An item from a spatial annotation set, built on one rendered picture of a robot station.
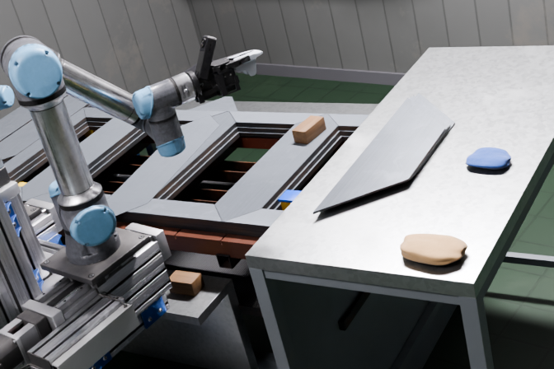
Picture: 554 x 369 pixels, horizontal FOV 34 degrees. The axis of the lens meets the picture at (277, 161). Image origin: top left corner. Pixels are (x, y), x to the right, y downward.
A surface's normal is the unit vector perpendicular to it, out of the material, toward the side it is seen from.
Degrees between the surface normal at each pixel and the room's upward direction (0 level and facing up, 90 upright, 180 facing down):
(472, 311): 90
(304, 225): 0
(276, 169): 0
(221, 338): 90
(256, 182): 0
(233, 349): 90
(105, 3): 90
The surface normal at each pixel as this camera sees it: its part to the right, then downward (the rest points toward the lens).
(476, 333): -0.48, 0.49
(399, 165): -0.22, -0.87
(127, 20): 0.77, 0.12
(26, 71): 0.40, 0.20
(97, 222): 0.46, 0.43
